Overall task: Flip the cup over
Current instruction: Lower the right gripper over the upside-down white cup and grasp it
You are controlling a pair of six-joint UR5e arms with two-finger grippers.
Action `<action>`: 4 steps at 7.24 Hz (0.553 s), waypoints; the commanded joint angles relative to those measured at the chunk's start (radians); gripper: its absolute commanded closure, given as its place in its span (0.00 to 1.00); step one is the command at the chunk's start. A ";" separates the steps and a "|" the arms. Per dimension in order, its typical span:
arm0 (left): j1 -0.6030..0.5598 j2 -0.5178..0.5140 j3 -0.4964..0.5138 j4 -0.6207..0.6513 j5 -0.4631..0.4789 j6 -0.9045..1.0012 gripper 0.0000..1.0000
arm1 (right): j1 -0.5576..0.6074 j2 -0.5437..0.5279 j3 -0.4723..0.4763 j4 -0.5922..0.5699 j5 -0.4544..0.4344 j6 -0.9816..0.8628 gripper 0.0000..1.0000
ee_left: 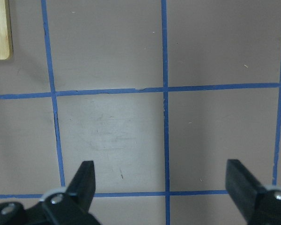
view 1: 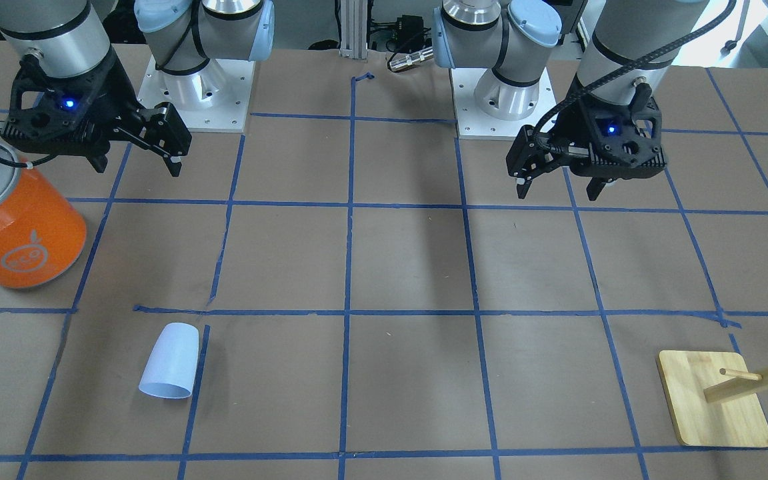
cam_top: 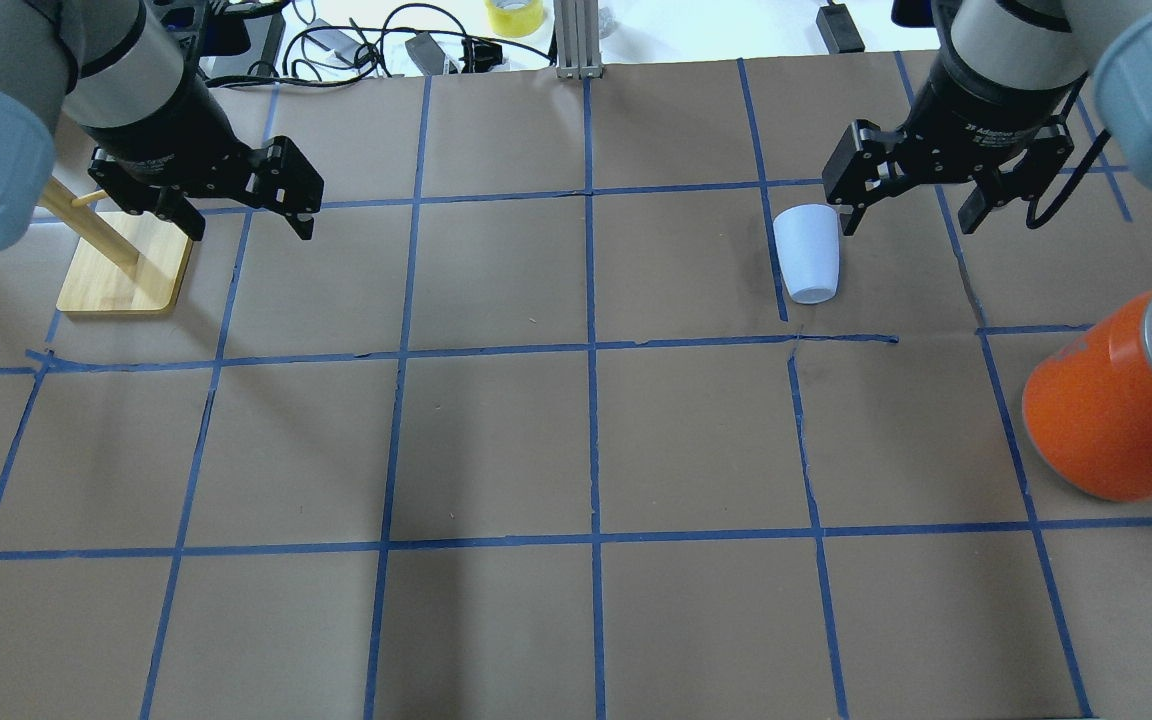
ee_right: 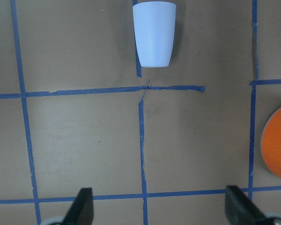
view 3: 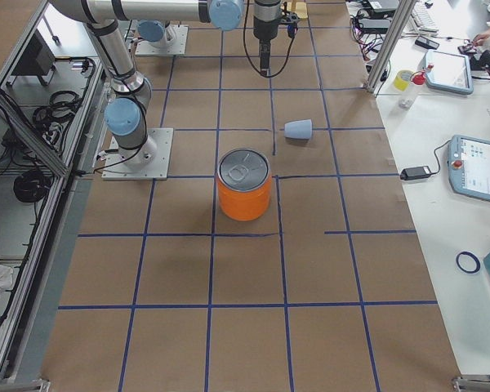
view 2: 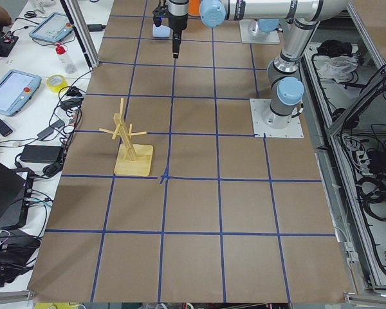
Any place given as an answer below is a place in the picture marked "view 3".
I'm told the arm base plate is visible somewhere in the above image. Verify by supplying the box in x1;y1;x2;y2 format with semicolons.
101;127;174;180
135;24;189;57

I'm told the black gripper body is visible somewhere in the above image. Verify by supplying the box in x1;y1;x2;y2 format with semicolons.
253;0;280;42

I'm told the near teach pendant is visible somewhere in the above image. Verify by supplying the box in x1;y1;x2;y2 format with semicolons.
448;135;490;202

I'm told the blue tape ring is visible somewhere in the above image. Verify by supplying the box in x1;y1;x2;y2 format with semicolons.
455;251;481;274

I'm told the black smartphone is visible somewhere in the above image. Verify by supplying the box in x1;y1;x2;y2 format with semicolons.
414;36;439;50

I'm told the light blue plastic cup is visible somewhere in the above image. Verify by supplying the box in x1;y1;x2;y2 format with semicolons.
284;118;313;140

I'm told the black power adapter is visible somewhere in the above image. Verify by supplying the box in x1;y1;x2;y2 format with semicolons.
399;166;432;181

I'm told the teach pendant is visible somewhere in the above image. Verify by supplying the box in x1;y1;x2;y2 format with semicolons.
422;49;474;95
448;135;490;202

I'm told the yellow tape roll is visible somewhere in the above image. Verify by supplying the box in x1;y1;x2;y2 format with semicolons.
393;69;413;91

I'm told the wooden cup rack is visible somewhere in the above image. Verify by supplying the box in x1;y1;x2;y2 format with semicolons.
287;0;308;20

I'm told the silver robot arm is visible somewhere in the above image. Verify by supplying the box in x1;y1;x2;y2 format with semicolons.
52;1;283;171
137;20;176;47

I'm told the orange can with silver lid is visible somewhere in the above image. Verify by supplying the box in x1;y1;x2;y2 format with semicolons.
216;148;272;221

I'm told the far teach pendant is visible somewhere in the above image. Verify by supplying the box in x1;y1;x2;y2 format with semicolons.
422;49;474;95

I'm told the aluminium frame post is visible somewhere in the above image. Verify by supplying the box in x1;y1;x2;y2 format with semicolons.
365;0;415;93

